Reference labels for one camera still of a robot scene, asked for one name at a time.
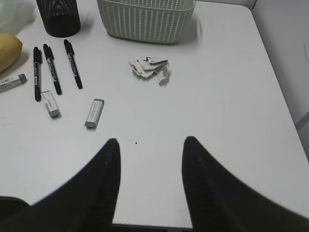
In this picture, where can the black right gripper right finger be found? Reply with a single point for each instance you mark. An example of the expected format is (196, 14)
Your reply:
(219, 202)

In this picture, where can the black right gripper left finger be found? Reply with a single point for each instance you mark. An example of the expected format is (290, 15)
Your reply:
(87, 202)

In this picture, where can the grey eraser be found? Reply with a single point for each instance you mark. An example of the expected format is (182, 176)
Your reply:
(50, 104)
(12, 82)
(94, 113)

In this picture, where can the waste paper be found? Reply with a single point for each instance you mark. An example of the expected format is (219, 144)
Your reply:
(150, 67)

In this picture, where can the black marker pen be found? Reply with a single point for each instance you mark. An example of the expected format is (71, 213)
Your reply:
(70, 54)
(37, 61)
(50, 61)

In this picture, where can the yellow mango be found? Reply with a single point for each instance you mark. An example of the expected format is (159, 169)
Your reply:
(10, 50)

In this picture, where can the black mesh pen holder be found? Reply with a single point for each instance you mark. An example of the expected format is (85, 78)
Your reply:
(60, 17)

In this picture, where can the green plastic basket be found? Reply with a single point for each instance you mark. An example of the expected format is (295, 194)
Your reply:
(150, 21)

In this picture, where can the translucent green wavy plate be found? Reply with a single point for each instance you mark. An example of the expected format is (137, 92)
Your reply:
(15, 15)

